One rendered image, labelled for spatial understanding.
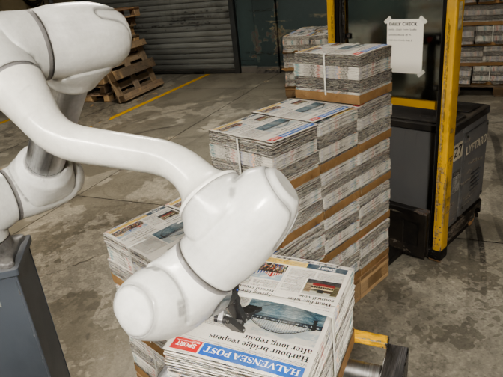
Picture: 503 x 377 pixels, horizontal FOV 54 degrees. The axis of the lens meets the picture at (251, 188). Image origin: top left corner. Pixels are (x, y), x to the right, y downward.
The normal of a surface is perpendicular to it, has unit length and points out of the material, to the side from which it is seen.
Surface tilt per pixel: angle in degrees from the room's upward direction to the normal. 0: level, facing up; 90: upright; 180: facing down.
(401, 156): 90
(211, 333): 1
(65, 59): 111
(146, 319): 72
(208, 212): 56
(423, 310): 0
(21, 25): 45
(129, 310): 63
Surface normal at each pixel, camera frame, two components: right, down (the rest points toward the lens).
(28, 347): 0.23, 0.37
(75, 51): 0.68, 0.44
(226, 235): -0.26, 0.08
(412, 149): -0.69, 0.35
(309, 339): -0.08, -0.92
